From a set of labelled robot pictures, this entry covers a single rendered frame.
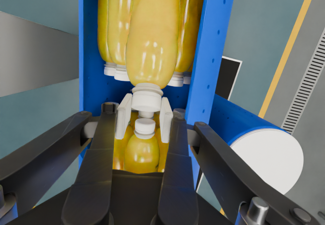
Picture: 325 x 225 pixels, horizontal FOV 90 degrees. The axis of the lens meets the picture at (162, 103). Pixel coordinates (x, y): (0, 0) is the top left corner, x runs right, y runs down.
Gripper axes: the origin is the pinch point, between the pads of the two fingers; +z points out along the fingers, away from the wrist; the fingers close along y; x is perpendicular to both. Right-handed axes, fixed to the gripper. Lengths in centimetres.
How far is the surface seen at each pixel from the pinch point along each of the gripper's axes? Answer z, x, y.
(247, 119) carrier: 32.0, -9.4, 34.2
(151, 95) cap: 1.7, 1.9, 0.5
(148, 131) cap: 10.2, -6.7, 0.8
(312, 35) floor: 128, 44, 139
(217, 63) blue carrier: 10.1, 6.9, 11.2
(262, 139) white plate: 24.3, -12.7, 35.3
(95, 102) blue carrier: 22.9, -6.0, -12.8
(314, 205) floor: 127, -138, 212
